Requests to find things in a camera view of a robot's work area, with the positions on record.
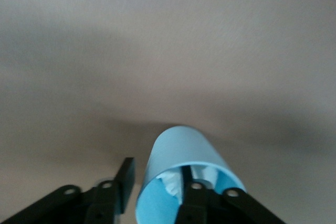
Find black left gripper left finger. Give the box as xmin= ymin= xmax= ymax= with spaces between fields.
xmin=0 ymin=157 xmax=137 ymax=224

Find light blue cup with paper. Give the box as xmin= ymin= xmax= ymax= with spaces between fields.
xmin=135 ymin=125 xmax=247 ymax=224

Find crumpled white paper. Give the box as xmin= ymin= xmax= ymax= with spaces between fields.
xmin=156 ymin=165 xmax=219 ymax=198

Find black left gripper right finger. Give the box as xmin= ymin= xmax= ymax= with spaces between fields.
xmin=177 ymin=165 xmax=287 ymax=224

